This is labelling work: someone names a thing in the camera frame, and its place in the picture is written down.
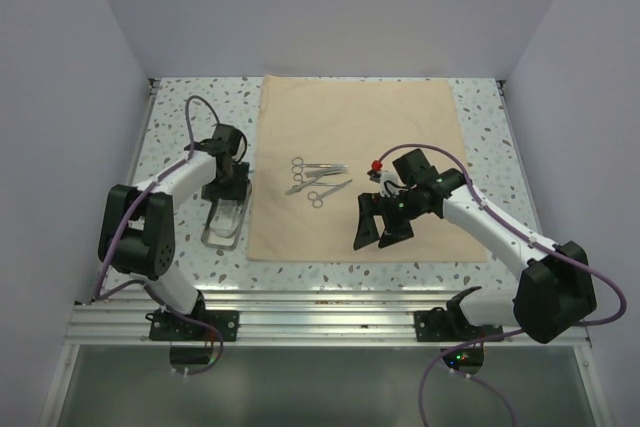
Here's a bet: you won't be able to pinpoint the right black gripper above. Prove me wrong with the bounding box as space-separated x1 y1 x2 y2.
354 187 426 250

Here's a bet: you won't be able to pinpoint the white sterile packet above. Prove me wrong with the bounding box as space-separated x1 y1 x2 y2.
208 200 244 238

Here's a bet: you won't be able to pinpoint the steel scalpel handle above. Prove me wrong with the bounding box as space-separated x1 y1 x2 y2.
284 177 321 196

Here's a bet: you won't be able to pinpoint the steel forceps with rings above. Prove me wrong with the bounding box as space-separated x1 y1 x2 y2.
293 174 337 186

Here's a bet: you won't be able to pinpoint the steel scissors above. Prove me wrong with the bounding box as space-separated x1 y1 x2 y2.
307 179 353 209
291 157 347 172

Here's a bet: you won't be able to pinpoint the steel tweezers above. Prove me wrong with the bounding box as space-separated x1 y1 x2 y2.
305 167 348 179

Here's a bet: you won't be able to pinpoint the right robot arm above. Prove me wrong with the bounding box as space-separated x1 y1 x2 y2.
353 148 597 344

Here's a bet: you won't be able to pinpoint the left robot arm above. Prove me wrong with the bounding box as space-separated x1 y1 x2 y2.
98 124 251 340

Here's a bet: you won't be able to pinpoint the metal instrument tray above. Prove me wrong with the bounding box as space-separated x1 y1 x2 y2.
201 176 251 250

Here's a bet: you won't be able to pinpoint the beige cloth mat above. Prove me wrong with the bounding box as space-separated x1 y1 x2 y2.
247 76 487 263

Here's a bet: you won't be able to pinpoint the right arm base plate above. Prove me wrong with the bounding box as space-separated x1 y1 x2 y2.
413 307 503 343

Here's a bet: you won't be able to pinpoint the aluminium rail frame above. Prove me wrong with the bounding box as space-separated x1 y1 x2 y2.
37 77 611 427

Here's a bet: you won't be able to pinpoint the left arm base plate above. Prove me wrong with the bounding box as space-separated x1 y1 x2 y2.
145 309 240 343

